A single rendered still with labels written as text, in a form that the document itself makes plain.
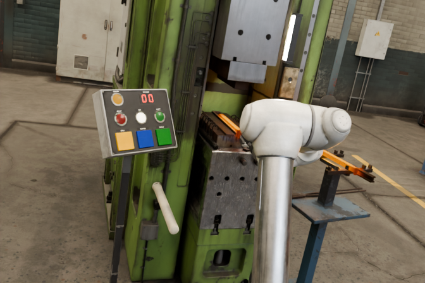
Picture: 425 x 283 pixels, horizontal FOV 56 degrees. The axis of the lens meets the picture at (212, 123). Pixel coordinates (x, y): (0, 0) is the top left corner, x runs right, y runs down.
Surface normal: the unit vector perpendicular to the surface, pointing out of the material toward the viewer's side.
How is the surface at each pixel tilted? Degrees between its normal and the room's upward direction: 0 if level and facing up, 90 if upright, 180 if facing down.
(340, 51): 90
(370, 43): 90
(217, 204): 90
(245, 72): 90
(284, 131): 66
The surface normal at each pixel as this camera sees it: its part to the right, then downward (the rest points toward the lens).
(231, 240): 0.30, 0.30
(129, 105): 0.66, -0.22
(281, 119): 0.13, -0.07
